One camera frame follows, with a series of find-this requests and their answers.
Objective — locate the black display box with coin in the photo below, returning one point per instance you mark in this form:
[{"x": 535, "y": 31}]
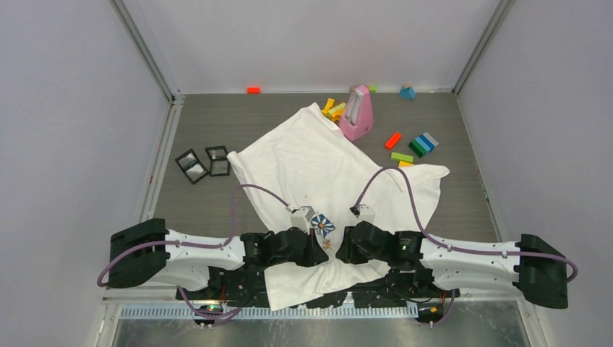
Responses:
[{"x": 191, "y": 166}]

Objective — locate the white perforated cable duct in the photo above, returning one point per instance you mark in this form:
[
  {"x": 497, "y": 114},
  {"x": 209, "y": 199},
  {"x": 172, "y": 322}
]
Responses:
[{"x": 345, "y": 311}]

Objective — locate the blue wooden house block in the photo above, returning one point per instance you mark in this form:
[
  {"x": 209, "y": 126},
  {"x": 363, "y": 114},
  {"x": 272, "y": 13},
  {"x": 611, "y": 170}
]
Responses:
[{"x": 407, "y": 92}]

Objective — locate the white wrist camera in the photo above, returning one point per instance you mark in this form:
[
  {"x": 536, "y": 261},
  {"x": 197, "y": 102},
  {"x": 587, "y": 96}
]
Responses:
[
  {"x": 301, "y": 218},
  {"x": 363, "y": 213}
]

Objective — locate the light green long block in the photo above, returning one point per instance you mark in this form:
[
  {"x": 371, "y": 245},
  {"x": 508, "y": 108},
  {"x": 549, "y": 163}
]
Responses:
[{"x": 340, "y": 107}]

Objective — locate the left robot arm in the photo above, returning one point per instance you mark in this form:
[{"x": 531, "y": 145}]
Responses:
[{"x": 150, "y": 252}]

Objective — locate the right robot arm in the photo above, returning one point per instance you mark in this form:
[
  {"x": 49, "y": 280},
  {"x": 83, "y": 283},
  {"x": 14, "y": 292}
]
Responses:
[{"x": 428, "y": 265}]

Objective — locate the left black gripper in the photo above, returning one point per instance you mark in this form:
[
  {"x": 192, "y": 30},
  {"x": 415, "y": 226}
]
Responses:
[{"x": 314, "y": 253}]

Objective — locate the red-orange flat block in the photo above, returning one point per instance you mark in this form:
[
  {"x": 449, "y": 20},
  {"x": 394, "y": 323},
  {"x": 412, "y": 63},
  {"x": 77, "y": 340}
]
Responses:
[{"x": 393, "y": 141}]

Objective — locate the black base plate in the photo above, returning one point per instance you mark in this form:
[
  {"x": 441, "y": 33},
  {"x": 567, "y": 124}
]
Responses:
[{"x": 240, "y": 288}]

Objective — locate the yellow arch block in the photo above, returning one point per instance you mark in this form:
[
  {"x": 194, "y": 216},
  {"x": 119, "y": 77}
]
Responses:
[{"x": 328, "y": 105}]

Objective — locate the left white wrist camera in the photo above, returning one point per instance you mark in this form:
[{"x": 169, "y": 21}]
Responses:
[{"x": 301, "y": 218}]

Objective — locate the green blue stacked bricks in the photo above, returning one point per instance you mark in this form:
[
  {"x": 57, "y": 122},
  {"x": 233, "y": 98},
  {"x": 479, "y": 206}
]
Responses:
[{"x": 423, "y": 145}]

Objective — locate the wood and green blocks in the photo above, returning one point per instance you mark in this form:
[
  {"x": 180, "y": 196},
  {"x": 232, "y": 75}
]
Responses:
[{"x": 370, "y": 88}]

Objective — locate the pink metronome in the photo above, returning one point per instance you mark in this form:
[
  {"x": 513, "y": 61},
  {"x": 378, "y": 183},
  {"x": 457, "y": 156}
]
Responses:
[{"x": 357, "y": 118}]

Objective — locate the orange block by metronome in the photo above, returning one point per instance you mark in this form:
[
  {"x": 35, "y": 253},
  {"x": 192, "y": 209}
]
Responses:
[{"x": 335, "y": 117}]

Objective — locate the orange-red block at wall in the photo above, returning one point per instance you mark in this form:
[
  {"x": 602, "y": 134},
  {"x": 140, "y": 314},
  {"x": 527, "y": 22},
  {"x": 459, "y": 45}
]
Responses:
[{"x": 253, "y": 90}]

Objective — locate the yellow small block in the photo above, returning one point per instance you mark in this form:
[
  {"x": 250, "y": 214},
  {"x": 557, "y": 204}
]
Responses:
[{"x": 405, "y": 164}]

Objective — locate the empty black display box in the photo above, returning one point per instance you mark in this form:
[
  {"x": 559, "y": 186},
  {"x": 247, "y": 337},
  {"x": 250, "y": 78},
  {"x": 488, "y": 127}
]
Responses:
[{"x": 219, "y": 164}]

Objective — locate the lime green flat block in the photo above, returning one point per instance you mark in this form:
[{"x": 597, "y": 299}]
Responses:
[{"x": 401, "y": 157}]

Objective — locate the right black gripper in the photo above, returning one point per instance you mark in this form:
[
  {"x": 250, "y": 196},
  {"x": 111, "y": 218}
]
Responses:
[{"x": 347, "y": 252}]

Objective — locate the white t-shirt with daisy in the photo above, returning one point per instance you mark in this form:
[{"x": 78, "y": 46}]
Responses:
[{"x": 307, "y": 161}]

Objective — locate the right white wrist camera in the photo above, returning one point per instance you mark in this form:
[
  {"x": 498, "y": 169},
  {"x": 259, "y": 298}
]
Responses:
[{"x": 363, "y": 213}]

